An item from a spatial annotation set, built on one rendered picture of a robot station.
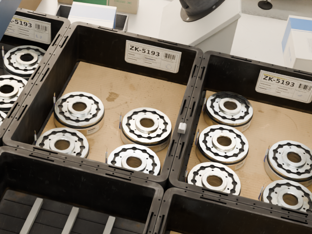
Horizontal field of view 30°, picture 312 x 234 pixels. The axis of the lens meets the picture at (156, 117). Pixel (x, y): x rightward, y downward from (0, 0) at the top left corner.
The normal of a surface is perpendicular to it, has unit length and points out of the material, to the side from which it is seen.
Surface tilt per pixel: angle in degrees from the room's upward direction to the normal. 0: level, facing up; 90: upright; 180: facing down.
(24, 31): 90
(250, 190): 0
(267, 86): 90
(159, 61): 90
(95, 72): 0
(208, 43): 90
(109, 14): 0
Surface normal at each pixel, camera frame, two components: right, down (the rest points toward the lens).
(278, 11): 0.11, -0.72
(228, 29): -0.10, 0.68
